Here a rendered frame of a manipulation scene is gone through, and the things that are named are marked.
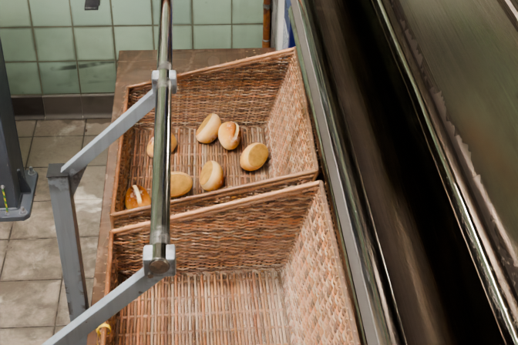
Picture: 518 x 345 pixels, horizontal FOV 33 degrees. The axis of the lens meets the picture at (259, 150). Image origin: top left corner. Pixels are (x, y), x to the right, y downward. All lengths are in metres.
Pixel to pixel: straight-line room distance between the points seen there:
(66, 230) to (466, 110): 1.08
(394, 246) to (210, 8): 2.52
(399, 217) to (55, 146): 2.62
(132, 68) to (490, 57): 1.95
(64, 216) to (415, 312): 1.10
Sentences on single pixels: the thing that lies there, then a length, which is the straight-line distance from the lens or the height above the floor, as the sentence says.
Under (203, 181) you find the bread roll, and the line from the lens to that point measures 2.22.
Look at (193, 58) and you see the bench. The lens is 2.83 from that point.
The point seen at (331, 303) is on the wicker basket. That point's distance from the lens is 1.70.
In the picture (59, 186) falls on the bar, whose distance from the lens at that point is 1.77.
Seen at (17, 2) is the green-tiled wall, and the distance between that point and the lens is 3.41.
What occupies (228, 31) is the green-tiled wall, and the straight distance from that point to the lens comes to 3.41.
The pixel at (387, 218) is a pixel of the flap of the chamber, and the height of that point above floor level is 1.41.
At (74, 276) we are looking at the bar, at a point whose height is 0.67.
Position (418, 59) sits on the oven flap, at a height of 1.47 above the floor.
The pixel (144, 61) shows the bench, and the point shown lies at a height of 0.58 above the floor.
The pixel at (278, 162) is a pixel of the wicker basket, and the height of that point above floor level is 0.65.
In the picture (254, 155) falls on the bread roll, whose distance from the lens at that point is 2.30.
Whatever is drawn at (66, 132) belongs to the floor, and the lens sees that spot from 3.54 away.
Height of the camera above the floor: 2.02
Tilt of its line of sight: 37 degrees down
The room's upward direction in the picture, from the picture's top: 2 degrees clockwise
